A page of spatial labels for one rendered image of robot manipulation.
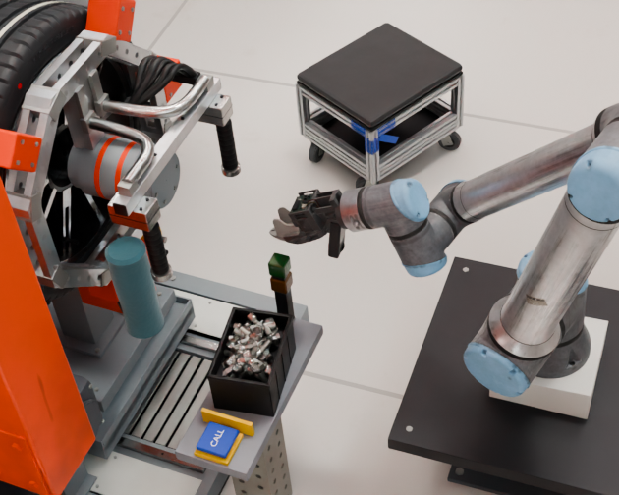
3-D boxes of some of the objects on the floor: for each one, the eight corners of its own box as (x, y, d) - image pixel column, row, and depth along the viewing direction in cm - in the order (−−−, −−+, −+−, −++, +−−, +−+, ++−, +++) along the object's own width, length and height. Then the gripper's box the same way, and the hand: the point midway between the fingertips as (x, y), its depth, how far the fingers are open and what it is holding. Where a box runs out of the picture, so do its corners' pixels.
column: (255, 481, 282) (237, 380, 252) (292, 493, 279) (277, 392, 249) (240, 514, 276) (217, 414, 245) (276, 526, 272) (258, 427, 242)
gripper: (344, 180, 234) (262, 196, 245) (331, 208, 228) (249, 225, 239) (362, 209, 238) (281, 225, 250) (350, 238, 232) (268, 252, 244)
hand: (276, 233), depth 245 cm, fingers closed
